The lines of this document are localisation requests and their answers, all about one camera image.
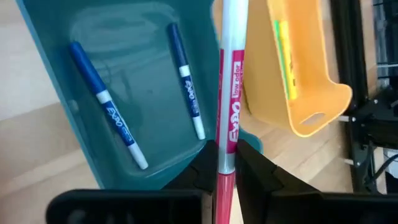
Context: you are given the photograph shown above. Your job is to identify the yellow plastic bin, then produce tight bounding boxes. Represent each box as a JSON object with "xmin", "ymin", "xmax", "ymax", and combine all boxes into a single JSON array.
[{"xmin": 242, "ymin": 0, "xmax": 354, "ymax": 138}]

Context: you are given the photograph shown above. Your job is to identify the blue and white thin marker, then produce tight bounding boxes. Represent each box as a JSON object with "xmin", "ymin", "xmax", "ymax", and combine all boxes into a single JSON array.
[{"xmin": 68, "ymin": 41, "xmax": 149, "ymax": 170}]

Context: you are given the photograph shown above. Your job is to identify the yellow Sharpie highlighter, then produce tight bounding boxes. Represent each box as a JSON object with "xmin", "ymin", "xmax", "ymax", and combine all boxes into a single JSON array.
[{"xmin": 279, "ymin": 20, "xmax": 299, "ymax": 100}]

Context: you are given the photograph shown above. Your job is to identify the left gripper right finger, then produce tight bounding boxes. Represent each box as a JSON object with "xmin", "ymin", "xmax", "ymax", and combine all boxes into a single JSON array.
[{"xmin": 235, "ymin": 139, "xmax": 324, "ymax": 224}]

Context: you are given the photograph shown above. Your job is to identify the teal plastic bin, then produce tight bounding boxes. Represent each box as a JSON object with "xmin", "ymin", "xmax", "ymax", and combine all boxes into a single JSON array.
[{"xmin": 15, "ymin": 0, "xmax": 264, "ymax": 191}]

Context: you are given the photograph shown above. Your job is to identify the pink thin marker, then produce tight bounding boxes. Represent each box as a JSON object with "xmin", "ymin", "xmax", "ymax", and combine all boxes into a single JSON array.
[{"xmin": 213, "ymin": 0, "xmax": 249, "ymax": 224}]

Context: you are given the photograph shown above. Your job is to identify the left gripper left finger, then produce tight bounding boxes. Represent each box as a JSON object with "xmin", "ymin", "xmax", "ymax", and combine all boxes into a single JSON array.
[{"xmin": 161, "ymin": 139, "xmax": 218, "ymax": 224}]

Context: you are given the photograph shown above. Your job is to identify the black right frame rails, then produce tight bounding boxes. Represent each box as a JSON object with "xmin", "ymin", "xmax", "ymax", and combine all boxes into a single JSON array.
[{"xmin": 329, "ymin": 0, "xmax": 388, "ymax": 194}]

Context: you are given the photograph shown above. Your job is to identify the navy and white marker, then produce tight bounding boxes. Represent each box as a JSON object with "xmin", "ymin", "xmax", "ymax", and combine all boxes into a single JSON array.
[{"xmin": 167, "ymin": 22, "xmax": 206, "ymax": 141}]

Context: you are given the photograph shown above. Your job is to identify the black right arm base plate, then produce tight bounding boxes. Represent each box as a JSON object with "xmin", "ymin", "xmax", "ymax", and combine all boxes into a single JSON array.
[{"xmin": 350, "ymin": 86, "xmax": 398, "ymax": 151}]

